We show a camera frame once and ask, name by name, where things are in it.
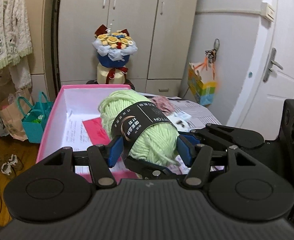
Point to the pink floral scrunchie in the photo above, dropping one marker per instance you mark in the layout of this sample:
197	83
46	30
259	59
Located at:
164	104

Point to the black stool under bouquet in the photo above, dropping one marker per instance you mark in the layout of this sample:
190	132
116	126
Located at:
127	82

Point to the white paper sheet in box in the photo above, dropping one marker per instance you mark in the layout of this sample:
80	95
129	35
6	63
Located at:
75	134

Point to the striped pink table cloth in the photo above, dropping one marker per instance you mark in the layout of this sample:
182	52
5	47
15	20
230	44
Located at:
200	115

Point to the white door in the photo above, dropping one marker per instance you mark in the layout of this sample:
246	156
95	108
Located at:
265	111

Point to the pink storage box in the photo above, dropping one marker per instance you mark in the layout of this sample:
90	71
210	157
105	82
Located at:
73	105

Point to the red card in box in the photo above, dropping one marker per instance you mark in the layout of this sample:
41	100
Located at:
95	131

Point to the silver door handle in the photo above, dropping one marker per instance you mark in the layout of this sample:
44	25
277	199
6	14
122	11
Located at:
270	64

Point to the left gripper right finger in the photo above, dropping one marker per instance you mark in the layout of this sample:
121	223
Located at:
197	158

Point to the white brown plush toy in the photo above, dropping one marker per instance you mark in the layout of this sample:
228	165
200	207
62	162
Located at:
180	121

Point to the colourful paper gift bag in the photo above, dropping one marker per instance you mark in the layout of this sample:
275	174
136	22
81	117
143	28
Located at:
202	82

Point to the flower bouquet blue wrap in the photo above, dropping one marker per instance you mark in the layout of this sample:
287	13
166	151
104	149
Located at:
113	53

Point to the brown paper bag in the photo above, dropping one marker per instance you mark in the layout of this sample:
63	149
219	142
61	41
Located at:
12	116

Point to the cream knitted cardigan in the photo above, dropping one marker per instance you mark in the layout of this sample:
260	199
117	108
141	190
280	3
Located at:
15	38

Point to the grey wardrobe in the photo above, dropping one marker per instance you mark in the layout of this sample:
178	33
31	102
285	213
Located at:
154	38

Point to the keys bunch on hook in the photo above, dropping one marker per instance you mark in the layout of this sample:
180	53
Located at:
211	54

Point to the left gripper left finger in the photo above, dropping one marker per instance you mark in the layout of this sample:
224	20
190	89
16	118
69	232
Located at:
103	157

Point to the green yarn ball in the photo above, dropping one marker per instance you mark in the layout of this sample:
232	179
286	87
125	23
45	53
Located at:
147	133

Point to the teal gift bag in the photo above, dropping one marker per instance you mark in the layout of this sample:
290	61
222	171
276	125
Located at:
35	119

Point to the wall switch box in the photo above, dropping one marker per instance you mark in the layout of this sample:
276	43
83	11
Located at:
267	12

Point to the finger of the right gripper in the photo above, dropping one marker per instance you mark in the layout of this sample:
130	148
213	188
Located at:
225	136

